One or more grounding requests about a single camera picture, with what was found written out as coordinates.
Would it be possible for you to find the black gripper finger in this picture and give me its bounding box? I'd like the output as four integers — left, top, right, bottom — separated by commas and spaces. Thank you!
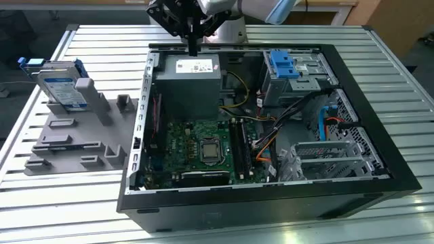
146, 0, 194, 57
194, 12, 227, 57

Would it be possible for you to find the hard disk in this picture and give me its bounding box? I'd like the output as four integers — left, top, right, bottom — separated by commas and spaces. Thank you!
19, 57, 89, 112

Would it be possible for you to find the silver disk bay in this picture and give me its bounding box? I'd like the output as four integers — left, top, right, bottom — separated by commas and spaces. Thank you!
279, 141, 391, 182

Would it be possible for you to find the grey power supply unit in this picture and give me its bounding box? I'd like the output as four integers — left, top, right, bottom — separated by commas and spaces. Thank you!
154, 54, 223, 121

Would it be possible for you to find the blue drive latch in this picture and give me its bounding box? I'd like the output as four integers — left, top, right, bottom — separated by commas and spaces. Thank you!
270, 50, 299, 79

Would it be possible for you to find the metal optical drive cage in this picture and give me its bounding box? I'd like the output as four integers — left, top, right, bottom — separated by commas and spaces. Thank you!
260, 49, 339, 107

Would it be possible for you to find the white workbench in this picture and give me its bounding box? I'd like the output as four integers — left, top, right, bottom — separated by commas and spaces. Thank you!
0, 0, 361, 26

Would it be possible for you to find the black chair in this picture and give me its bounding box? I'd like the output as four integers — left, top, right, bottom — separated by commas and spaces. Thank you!
0, 10, 37, 70

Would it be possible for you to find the green motherboard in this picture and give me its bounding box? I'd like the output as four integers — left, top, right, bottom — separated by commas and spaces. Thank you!
146, 119, 272, 190

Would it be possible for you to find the silver CPU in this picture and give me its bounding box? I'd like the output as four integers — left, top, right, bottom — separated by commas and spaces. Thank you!
202, 144, 220, 157

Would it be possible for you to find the black RAM stick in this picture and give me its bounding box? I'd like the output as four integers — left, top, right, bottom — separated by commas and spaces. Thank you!
238, 118, 254, 177

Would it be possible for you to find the CPU socket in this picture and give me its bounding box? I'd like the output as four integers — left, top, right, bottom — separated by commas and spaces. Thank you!
198, 137, 227, 166

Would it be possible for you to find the grey parts rack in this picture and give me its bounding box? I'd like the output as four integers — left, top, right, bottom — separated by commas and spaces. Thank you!
24, 78, 140, 176

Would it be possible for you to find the wooden cabinet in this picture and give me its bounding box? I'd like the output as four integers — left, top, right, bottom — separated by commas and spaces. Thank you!
343, 0, 434, 60

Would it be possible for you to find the black graphics card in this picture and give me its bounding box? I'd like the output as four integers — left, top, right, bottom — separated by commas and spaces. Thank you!
179, 170, 231, 188

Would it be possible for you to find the black open PC case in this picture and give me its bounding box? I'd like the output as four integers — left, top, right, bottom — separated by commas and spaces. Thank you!
116, 43, 423, 232

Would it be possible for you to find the yellow wire bundle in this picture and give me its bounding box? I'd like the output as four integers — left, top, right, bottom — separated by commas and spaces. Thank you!
219, 71, 250, 110

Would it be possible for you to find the black cable bundle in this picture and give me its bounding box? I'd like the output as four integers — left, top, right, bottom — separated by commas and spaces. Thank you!
252, 91, 331, 149

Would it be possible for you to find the blue wire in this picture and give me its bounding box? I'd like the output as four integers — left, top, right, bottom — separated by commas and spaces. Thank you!
318, 104, 338, 142

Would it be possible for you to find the white floor cable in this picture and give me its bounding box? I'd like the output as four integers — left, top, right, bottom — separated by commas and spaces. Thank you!
0, 80, 36, 86

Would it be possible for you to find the red orange wire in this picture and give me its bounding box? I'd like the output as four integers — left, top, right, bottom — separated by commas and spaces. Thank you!
324, 116, 344, 127

